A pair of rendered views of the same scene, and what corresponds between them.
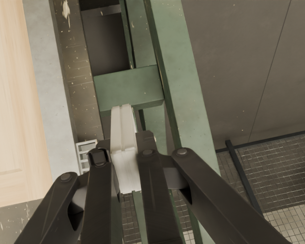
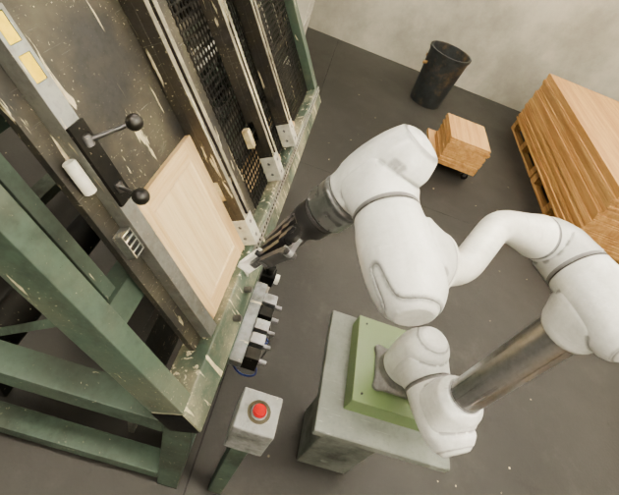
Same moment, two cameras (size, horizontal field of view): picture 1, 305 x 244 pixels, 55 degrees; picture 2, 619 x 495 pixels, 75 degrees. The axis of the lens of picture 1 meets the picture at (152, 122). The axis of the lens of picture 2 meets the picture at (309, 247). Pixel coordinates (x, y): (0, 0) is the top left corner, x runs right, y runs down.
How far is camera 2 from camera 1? 0.76 m
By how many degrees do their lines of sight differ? 71
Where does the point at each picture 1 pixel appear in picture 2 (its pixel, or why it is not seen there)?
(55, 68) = (175, 282)
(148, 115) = not seen: outside the picture
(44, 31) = (189, 297)
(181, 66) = (129, 345)
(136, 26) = (91, 374)
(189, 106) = (110, 323)
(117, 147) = not seen: hidden behind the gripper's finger
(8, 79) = (183, 258)
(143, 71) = not seen: hidden behind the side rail
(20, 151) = (160, 222)
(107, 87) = (132, 297)
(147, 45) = (61, 375)
